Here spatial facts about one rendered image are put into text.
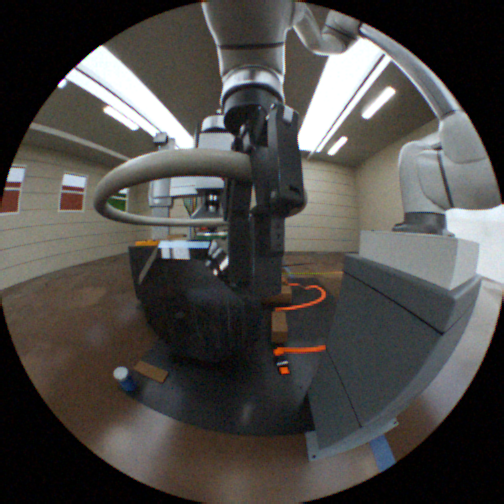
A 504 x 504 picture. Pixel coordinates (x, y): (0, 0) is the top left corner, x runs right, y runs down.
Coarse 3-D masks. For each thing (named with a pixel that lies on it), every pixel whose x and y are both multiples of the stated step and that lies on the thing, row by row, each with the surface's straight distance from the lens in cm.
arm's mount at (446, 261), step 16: (368, 240) 47; (384, 240) 42; (400, 240) 39; (416, 240) 36; (432, 240) 34; (448, 240) 32; (464, 240) 37; (368, 256) 47; (384, 256) 42; (400, 256) 39; (416, 256) 36; (432, 256) 34; (448, 256) 32; (464, 256) 38; (416, 272) 36; (432, 272) 34; (448, 272) 32; (464, 272) 42; (448, 288) 33
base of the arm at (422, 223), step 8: (408, 216) 50; (416, 216) 48; (424, 216) 47; (432, 216) 48; (440, 216) 50; (400, 224) 59; (408, 224) 50; (416, 224) 48; (424, 224) 47; (432, 224) 47; (440, 224) 49; (408, 232) 48; (416, 232) 47; (424, 232) 46; (432, 232) 44; (440, 232) 44; (448, 232) 53
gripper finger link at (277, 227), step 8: (288, 192) 11; (296, 192) 12; (288, 200) 11; (296, 200) 11; (272, 208) 12; (280, 208) 11; (288, 208) 12; (272, 216) 12; (280, 216) 12; (264, 224) 12; (272, 224) 12; (280, 224) 12; (264, 232) 12; (272, 232) 12; (280, 232) 12; (264, 240) 12; (272, 240) 12; (280, 240) 12; (264, 248) 12; (272, 248) 12; (280, 248) 12; (264, 256) 12; (272, 256) 12; (280, 256) 12
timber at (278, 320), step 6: (276, 312) 142; (282, 312) 143; (276, 318) 134; (282, 318) 134; (276, 324) 126; (282, 324) 127; (276, 330) 120; (282, 330) 120; (276, 336) 122; (282, 336) 123; (276, 342) 127; (282, 342) 127
